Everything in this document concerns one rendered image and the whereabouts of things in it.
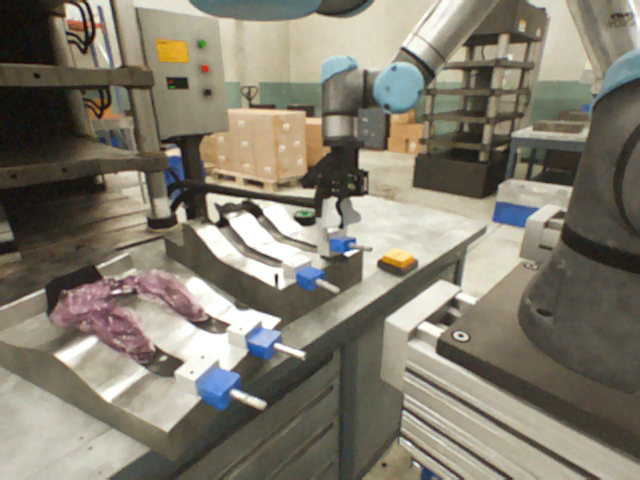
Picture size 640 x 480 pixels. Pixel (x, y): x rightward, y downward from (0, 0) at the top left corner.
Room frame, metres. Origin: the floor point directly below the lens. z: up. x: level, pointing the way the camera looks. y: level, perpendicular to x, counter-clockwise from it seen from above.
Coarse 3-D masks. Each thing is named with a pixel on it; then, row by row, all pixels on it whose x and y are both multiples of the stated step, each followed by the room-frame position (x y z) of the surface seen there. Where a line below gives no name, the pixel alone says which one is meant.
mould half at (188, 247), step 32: (192, 224) 0.83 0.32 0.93; (256, 224) 0.89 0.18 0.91; (288, 224) 0.94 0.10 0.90; (192, 256) 0.83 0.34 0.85; (224, 256) 0.76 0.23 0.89; (288, 256) 0.75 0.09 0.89; (352, 256) 0.76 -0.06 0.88; (224, 288) 0.74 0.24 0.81; (256, 288) 0.65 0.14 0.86; (288, 288) 0.62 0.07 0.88; (320, 288) 0.68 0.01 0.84; (288, 320) 0.61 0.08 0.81
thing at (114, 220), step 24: (72, 192) 1.66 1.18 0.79; (120, 192) 1.66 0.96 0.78; (24, 216) 1.32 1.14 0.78; (48, 216) 1.32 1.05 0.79; (72, 216) 1.32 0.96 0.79; (96, 216) 1.32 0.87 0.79; (120, 216) 1.33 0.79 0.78; (144, 216) 1.32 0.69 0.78; (24, 240) 1.09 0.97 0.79; (48, 240) 1.09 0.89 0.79; (72, 240) 1.09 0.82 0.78; (96, 240) 1.09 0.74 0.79; (120, 240) 1.09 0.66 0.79; (144, 240) 1.10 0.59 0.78; (24, 264) 0.92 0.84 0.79
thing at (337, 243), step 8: (320, 232) 0.75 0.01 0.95; (328, 232) 0.73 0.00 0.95; (336, 232) 0.75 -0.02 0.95; (320, 240) 0.74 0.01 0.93; (328, 240) 0.73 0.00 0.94; (336, 240) 0.72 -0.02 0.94; (344, 240) 0.71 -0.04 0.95; (352, 240) 0.72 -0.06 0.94; (320, 248) 0.74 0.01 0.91; (328, 248) 0.72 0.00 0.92; (336, 248) 0.71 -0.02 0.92; (344, 248) 0.70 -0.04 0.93; (352, 248) 0.71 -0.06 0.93; (360, 248) 0.69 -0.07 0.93; (368, 248) 0.68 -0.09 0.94; (328, 256) 0.72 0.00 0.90
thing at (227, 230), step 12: (216, 204) 0.92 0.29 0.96; (228, 204) 0.94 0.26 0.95; (240, 204) 0.95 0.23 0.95; (252, 204) 0.98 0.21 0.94; (204, 216) 0.87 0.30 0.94; (252, 216) 0.92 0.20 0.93; (264, 216) 0.94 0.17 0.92; (228, 228) 0.85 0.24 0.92; (264, 228) 0.89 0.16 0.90; (276, 228) 0.91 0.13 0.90; (228, 240) 0.81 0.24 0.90; (240, 240) 0.83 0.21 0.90; (276, 240) 0.85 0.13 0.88; (288, 240) 0.87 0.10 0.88; (300, 240) 0.85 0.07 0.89; (240, 252) 0.78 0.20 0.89; (252, 252) 0.79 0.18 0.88; (312, 252) 0.77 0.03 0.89; (264, 264) 0.71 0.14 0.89; (276, 264) 0.72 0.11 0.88
